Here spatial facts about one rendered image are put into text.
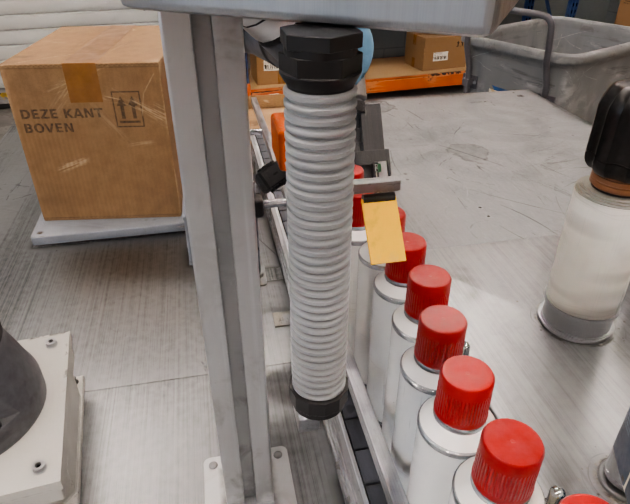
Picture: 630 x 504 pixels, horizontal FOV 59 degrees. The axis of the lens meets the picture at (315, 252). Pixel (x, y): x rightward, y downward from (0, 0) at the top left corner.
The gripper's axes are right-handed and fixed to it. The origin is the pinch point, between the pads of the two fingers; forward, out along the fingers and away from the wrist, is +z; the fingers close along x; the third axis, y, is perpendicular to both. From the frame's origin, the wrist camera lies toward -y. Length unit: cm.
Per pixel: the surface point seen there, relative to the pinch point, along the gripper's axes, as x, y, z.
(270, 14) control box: -45.8, -11.3, -14.4
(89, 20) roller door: 364, -90, -170
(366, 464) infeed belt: -19.1, -3.1, 17.4
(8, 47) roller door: 366, -147, -154
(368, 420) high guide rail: -24.7, -3.8, 11.1
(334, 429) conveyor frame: -14.9, -5.0, 15.2
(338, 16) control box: -47, -9, -14
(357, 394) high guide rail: -22.2, -4.0, 9.7
